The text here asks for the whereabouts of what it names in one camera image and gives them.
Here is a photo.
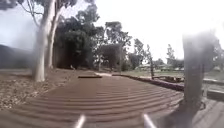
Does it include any low dark flat slab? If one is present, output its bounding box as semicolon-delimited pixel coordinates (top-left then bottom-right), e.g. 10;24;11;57
77;74;103;80

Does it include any group of dark trees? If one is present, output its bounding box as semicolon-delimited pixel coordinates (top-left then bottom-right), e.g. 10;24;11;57
51;4;151;73

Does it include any brown ridged wooden deck path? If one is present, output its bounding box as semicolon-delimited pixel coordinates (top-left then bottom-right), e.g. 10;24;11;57
0;70;224;128

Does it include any small thin tree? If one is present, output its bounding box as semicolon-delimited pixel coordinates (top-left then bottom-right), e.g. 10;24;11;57
144;44;158;80

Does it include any low dark edging kerb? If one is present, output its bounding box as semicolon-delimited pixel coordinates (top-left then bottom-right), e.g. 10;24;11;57
111;73;224;103

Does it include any robot's own part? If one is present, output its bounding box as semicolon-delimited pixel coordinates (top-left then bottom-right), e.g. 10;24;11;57
142;113;157;128
73;114;87;128

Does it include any pale forked tree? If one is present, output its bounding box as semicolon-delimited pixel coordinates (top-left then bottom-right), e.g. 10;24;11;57
0;0;96;83

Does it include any pale slim tree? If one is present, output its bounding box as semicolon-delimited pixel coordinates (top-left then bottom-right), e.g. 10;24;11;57
166;31;218;128

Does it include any leaf-strewn mulch ground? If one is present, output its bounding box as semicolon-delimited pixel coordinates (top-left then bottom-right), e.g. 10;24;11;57
0;68;98;113

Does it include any dark slope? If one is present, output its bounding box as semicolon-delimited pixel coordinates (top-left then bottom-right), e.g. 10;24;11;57
0;44;36;70

